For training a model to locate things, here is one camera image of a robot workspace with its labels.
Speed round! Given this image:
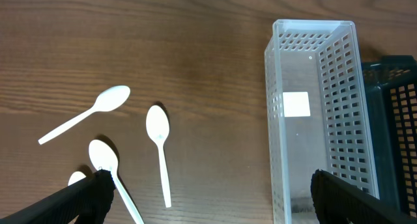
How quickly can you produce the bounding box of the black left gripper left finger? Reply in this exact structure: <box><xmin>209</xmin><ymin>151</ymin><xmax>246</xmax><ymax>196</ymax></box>
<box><xmin>1</xmin><ymin>170</ymin><xmax>115</xmax><ymax>224</ymax></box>

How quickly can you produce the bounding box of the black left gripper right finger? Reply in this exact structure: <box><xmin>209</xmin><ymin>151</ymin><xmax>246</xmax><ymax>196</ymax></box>
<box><xmin>311</xmin><ymin>169</ymin><xmax>416</xmax><ymax>224</ymax></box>

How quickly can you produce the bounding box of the white plastic spoon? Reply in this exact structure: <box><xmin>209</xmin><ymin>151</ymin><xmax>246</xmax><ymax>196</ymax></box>
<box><xmin>89</xmin><ymin>139</ymin><xmax>145</xmax><ymax>224</ymax></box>
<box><xmin>68</xmin><ymin>171</ymin><xmax>86</xmax><ymax>186</ymax></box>
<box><xmin>146</xmin><ymin>105</ymin><xmax>172</xmax><ymax>208</ymax></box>
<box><xmin>38</xmin><ymin>85</ymin><xmax>131</xmax><ymax>145</ymax></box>

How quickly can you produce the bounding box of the clear perforated plastic basket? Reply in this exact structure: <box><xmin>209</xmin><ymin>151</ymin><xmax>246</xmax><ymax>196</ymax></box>
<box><xmin>265</xmin><ymin>20</ymin><xmax>379</xmax><ymax>223</ymax></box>

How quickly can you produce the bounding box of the white label sticker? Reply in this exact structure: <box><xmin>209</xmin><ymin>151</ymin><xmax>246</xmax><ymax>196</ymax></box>
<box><xmin>283</xmin><ymin>92</ymin><xmax>311</xmax><ymax>117</ymax></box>

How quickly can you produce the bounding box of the dark green perforated basket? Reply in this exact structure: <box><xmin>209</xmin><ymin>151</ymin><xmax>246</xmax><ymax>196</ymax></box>
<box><xmin>362</xmin><ymin>55</ymin><xmax>416</xmax><ymax>217</ymax></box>

